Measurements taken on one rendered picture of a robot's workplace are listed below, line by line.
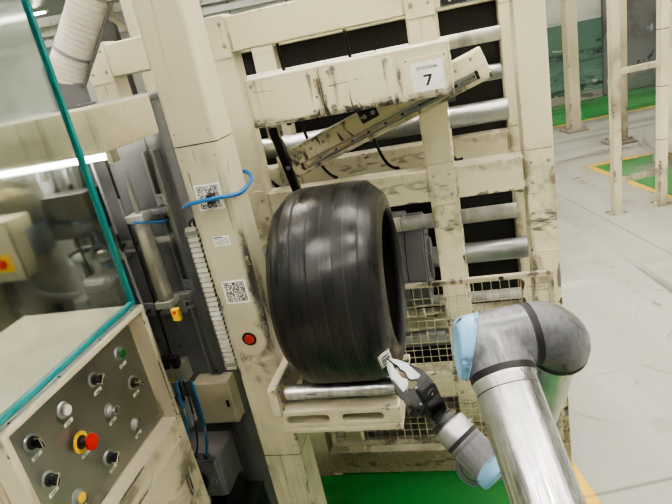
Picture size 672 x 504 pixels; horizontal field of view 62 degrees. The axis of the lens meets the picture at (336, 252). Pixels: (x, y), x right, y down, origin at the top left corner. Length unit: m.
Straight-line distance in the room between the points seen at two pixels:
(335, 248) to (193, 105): 0.53
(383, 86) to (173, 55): 0.58
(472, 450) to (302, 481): 0.76
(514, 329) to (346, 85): 0.93
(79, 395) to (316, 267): 0.64
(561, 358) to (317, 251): 0.62
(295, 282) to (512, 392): 0.62
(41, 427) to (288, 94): 1.07
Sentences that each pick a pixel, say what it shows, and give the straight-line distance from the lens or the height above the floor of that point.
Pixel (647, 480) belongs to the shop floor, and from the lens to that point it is 2.69.
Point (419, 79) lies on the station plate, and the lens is 1.65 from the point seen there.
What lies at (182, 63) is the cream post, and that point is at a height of 1.86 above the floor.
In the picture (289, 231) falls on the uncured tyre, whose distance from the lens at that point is 1.43.
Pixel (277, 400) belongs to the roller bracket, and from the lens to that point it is 1.67.
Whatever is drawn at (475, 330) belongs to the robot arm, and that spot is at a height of 1.32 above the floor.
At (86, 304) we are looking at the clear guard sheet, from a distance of 1.50.
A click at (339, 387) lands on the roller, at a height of 0.92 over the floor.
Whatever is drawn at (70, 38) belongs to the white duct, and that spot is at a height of 2.00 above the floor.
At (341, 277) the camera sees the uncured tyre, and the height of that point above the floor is 1.31.
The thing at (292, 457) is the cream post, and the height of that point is 0.61.
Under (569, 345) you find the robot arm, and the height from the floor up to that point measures 1.26.
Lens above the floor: 1.83
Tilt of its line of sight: 20 degrees down
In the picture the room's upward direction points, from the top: 12 degrees counter-clockwise
